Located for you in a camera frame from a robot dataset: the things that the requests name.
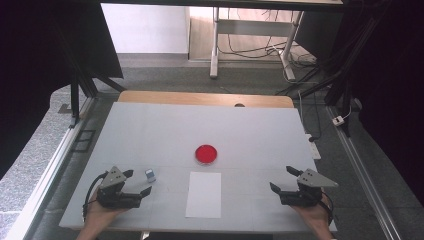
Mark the white metal desk frame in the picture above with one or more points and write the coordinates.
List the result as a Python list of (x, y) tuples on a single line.
[(213, 50)]

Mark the black curtain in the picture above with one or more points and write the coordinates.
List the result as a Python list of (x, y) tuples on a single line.
[(393, 100), (30, 66)]

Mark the person's right hand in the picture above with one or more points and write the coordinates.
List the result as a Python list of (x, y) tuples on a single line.
[(316, 216)]

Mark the black metal stand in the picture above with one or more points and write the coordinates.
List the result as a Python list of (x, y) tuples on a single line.
[(340, 80), (75, 100)]

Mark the aluminium floor rail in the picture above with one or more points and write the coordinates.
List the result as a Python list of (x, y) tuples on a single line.
[(363, 173), (50, 173)]

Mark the person's left hand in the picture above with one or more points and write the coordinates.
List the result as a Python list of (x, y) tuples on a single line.
[(98, 216)]

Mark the blue stamp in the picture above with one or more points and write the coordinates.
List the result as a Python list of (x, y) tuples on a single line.
[(150, 175)]

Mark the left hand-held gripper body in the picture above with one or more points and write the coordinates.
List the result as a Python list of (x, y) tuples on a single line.
[(111, 196)]

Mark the round red ink pad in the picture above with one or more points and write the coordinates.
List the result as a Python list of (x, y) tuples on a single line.
[(206, 154)]

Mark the wooden table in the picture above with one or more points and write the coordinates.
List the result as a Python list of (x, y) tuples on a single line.
[(200, 98)]

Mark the white paper sheet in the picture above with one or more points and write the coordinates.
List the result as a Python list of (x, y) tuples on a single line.
[(203, 196)]

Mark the black rectangular floor frame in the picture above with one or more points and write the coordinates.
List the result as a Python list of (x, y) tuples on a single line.
[(75, 146)]

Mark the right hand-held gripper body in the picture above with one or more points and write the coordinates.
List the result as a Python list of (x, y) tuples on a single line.
[(310, 195)]

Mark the small white plug adapter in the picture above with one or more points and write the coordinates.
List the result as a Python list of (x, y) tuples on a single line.
[(338, 120)]

